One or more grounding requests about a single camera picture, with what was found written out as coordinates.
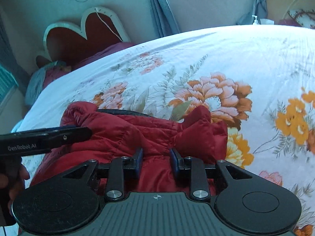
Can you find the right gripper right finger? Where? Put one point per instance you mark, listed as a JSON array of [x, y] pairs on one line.
[[181, 166]]

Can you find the blue-grey crumpled cloth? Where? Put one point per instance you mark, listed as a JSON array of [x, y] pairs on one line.
[[35, 85]]

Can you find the person's left hand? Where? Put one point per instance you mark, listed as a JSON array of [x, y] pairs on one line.
[[17, 186]]

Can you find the white floral bed sheet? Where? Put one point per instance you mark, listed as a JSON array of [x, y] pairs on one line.
[[258, 79]]

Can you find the right blue-grey curtain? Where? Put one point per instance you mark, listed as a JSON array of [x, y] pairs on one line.
[[259, 9]]

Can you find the left blue-grey curtain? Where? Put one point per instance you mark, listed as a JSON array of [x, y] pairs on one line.
[[164, 22]]

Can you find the white tissue box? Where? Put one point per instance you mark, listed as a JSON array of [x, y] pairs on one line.
[[266, 22]]

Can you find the red heart-shaped headboard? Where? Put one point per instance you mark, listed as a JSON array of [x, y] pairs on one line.
[[99, 29]]

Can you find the pump dispenser bottle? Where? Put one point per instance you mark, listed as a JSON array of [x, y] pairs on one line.
[[256, 21]]

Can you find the blue-grey curtain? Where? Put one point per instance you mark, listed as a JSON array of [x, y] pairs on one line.
[[259, 9], [164, 22]]

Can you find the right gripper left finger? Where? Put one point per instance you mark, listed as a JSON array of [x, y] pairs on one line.
[[132, 166]]

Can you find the studded patterned pillow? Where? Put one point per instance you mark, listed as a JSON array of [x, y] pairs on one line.
[[305, 18]]

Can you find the red puffer jacket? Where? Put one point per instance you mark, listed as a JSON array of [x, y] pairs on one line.
[[81, 189]]

